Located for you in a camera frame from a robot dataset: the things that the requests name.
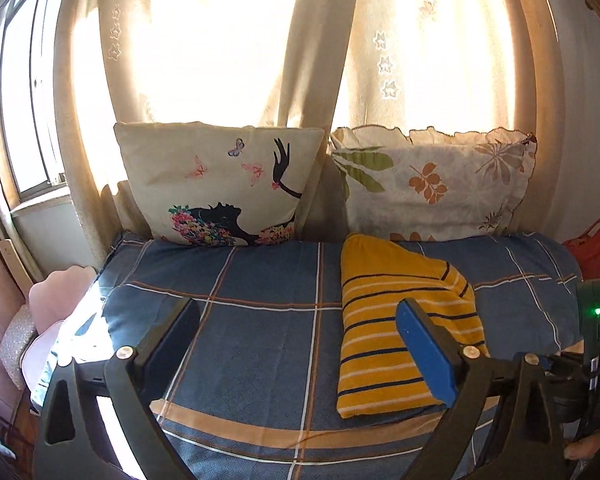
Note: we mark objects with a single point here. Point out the white leaf print pillow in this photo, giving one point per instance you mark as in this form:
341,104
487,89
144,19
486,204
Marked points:
430,185

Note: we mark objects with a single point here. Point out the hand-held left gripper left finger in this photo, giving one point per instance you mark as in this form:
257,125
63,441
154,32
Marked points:
172,340

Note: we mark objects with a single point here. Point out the beige curtain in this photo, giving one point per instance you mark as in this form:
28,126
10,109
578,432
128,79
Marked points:
205,45
430,45

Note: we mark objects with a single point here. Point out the speckled chair seat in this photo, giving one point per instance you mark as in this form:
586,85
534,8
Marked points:
15,345

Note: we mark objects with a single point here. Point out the person's right forearm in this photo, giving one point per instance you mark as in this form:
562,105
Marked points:
582,449

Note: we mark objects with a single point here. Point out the red bag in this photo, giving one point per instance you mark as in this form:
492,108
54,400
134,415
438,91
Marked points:
597,245

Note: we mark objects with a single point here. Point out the yellow striped sweater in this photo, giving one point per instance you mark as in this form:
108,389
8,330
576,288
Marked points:
400,325

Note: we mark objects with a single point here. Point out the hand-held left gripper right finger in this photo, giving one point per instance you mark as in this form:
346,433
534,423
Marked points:
430,355

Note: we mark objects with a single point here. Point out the blue checked bed sheet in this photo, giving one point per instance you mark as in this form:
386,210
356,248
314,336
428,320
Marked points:
260,340

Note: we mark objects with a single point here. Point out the window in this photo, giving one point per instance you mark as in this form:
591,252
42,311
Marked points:
27,95

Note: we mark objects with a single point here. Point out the pink cushion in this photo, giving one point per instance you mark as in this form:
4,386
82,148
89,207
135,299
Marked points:
60,300

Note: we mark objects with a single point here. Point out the cream pillow with figure print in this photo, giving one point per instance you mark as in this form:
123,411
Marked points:
215,185

